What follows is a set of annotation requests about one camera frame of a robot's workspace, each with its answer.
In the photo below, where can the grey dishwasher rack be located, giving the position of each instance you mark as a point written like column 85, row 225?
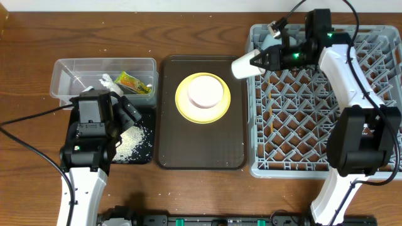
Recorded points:
column 305, row 108

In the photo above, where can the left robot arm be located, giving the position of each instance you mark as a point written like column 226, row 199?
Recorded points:
column 82, row 189

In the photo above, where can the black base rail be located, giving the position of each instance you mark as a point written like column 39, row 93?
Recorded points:
column 122, row 215

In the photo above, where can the pink bowl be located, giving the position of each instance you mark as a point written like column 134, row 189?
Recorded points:
column 205, row 91

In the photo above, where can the green orange snack wrapper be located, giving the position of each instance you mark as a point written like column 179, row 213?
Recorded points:
column 132, row 83

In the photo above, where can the white rice pile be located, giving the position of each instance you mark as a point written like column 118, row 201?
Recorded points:
column 136, row 146

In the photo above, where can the white paper cup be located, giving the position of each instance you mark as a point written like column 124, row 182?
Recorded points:
column 242, row 68

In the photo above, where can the dark brown serving tray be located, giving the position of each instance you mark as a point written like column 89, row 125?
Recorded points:
column 185, row 145

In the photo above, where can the clear plastic waste bin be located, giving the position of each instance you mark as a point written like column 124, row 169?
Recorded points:
column 71, row 76

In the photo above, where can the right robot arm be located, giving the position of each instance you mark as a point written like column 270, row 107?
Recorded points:
column 363, row 138

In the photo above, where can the white tissue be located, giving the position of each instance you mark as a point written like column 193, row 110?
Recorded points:
column 109, row 84

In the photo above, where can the black plastic tray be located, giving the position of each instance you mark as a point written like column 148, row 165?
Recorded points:
column 147, row 125

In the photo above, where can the wooden chopstick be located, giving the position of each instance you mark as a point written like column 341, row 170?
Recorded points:
column 271, row 119
column 269, row 94

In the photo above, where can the light blue bowl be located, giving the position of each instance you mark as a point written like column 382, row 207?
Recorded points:
column 271, row 41

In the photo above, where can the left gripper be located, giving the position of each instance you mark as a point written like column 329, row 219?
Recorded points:
column 127, row 118

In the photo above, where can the yellow plate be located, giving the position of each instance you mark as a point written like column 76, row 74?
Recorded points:
column 195, row 114

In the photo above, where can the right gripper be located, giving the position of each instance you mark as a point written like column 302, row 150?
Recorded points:
column 274, row 58

